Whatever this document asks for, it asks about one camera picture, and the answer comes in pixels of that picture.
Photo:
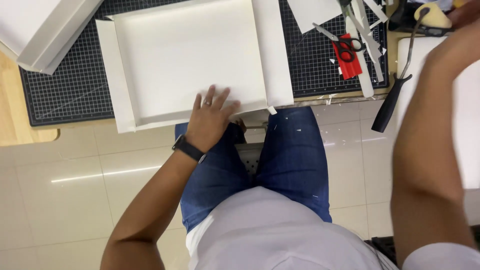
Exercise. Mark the person's right hand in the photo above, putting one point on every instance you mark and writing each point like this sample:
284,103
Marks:
467,15

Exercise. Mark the person's left hand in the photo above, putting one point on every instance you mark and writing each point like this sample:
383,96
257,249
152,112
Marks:
208,122

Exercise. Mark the white cardboard box tray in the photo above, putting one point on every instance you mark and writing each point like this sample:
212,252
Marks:
187,52

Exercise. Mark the black wrist watch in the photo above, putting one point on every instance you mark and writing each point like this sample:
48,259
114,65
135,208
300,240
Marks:
187,148

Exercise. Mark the grey perforated stool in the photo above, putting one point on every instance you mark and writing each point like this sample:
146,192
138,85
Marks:
250,157

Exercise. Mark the black glue tray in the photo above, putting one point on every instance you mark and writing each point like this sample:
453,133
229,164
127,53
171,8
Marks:
401,17

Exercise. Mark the blue denim jeans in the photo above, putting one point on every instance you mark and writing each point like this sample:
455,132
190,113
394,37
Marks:
292,161

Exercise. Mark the heap of white paper offcuts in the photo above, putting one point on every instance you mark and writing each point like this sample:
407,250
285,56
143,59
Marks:
371,41

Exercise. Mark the white board sheet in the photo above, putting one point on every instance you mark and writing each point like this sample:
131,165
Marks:
468,123

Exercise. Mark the white bone folder stick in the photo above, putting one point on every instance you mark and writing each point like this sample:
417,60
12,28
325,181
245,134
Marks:
365,80

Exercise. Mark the white shirt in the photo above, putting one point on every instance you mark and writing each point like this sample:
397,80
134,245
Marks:
270,232

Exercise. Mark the red plastic scraper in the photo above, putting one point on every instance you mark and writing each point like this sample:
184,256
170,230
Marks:
350,69

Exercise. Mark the black gridded cutting mat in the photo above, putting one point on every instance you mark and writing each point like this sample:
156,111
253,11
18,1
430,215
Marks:
71,93

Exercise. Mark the white paper sheet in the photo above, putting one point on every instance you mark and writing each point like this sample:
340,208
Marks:
311,13

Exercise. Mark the stack of white cardboard boxes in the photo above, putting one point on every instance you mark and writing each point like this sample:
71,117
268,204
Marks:
33,30

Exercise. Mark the black crate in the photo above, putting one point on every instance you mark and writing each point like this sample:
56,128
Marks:
382,245

